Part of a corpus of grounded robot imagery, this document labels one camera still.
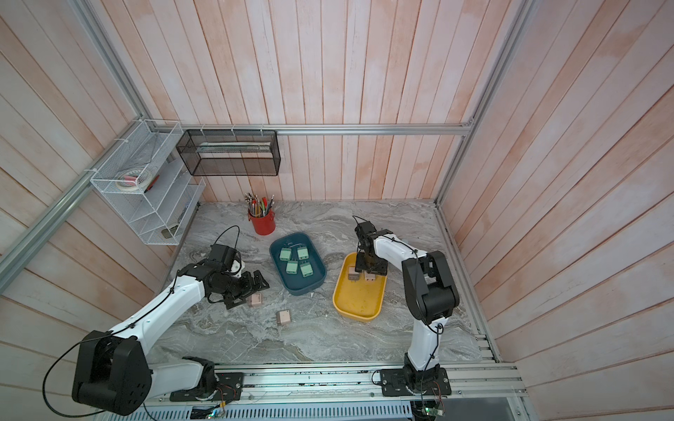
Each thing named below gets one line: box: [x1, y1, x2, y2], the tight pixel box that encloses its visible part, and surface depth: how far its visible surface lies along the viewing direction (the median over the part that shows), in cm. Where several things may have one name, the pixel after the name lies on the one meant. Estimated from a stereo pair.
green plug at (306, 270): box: [299, 262, 314, 279], surface depth 97 cm
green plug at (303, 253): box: [297, 246, 309, 260], surface depth 103 cm
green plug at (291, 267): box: [286, 260, 299, 275], surface depth 97 cm
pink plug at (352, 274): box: [347, 266, 360, 283], surface depth 97 cm
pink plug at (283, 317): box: [275, 309, 292, 326], surface depth 86 cm
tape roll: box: [115, 168, 152, 193], surface depth 75 cm
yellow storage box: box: [332, 251, 388, 322], surface depth 93 cm
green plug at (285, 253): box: [279, 247, 292, 262], surface depth 103 cm
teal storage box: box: [268, 231, 328, 296], surface depth 100 cm
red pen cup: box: [247, 208, 276, 236], surface depth 109 cm
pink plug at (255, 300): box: [247, 292, 263, 308], surface depth 89 cm
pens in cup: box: [243, 192, 275, 218], surface depth 103 cm
